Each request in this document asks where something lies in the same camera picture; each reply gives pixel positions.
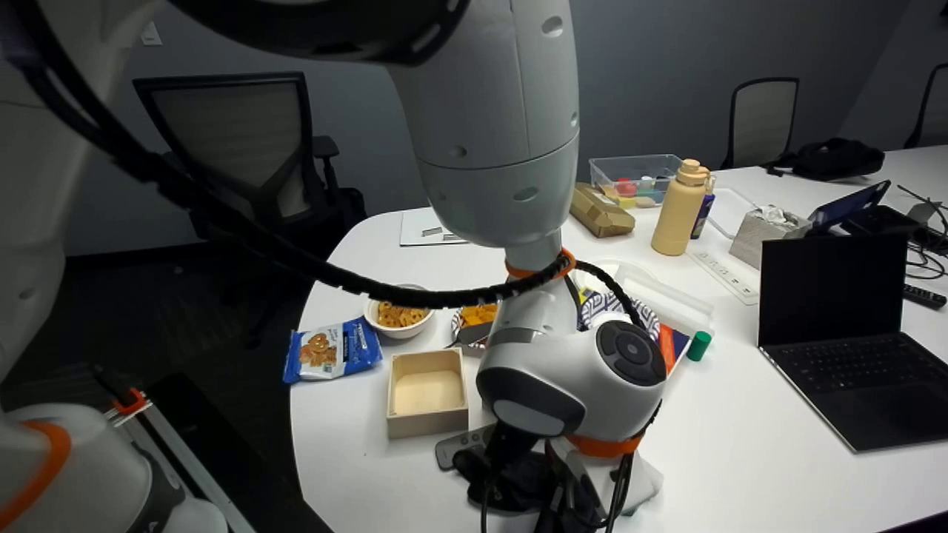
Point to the grey office chair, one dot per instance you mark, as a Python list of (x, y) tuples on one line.
[(764, 118)]

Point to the patterned bowl of orange chips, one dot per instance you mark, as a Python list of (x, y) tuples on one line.
[(472, 323)]

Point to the clear plastic container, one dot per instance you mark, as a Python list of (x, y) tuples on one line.
[(636, 177)]

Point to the grey remote control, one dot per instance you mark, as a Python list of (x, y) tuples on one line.
[(453, 448)]

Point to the empty blue patterned bowl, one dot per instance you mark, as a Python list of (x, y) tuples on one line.
[(598, 305)]

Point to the blue snack packet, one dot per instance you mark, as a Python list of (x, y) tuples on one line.
[(330, 352)]

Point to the black office chair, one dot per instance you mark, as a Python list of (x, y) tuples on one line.
[(250, 140)]

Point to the brown paper bag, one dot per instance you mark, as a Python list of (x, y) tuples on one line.
[(601, 213)]

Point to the open wooden box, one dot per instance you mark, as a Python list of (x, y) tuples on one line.
[(428, 394)]

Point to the mustard yellow bottle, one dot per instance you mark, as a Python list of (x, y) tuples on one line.
[(681, 207)]

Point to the white bowl of pretzels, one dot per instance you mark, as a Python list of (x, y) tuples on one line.
[(396, 321)]

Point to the dark grey towel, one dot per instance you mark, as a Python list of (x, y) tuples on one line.
[(509, 475)]

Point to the white box device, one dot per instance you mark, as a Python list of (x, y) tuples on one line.
[(759, 226)]

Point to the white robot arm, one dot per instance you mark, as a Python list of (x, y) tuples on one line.
[(491, 90)]

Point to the blue book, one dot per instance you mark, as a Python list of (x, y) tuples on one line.
[(670, 342)]

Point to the small green block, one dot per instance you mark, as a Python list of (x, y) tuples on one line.
[(700, 343)]

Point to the green and white cup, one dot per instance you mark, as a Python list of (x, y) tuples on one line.
[(644, 482)]

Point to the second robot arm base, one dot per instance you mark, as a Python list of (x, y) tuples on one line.
[(68, 468)]

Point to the white power strip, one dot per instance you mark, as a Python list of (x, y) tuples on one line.
[(727, 274)]

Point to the black bag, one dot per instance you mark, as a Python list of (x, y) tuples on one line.
[(830, 160)]

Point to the far right chair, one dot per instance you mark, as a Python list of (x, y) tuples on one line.
[(933, 118)]

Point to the blue tablet screen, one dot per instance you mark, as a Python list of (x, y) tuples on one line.
[(842, 207)]

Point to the black laptop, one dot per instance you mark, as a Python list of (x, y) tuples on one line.
[(830, 323)]

